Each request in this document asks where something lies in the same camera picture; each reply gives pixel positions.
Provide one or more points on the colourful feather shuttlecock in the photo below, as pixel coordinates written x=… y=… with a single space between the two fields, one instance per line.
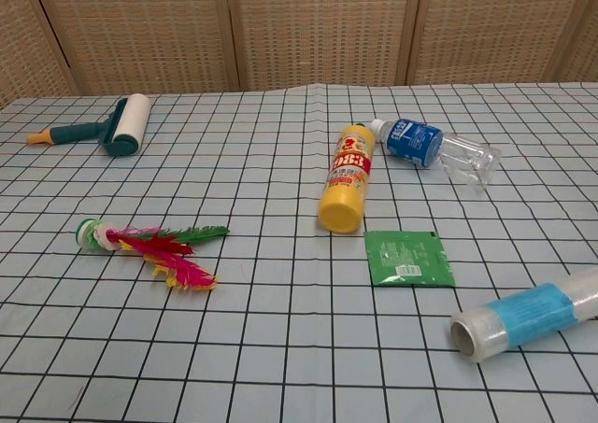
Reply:
x=161 y=249

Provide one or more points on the yellow plastic bottle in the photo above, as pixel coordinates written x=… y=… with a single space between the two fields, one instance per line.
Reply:
x=346 y=180

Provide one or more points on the green foil sachet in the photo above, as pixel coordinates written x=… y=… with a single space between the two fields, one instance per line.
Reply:
x=408 y=258

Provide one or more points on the clear blue label water bottle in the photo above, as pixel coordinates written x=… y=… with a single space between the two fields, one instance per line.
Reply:
x=416 y=144

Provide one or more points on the grid pattern tablecloth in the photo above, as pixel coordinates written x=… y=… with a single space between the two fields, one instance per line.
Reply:
x=280 y=329

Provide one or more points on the woven bamboo folding screen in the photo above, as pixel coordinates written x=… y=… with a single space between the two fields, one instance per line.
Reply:
x=299 y=31

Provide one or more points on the plastic wrap roll blue label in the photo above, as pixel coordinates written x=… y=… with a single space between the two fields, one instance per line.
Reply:
x=523 y=315

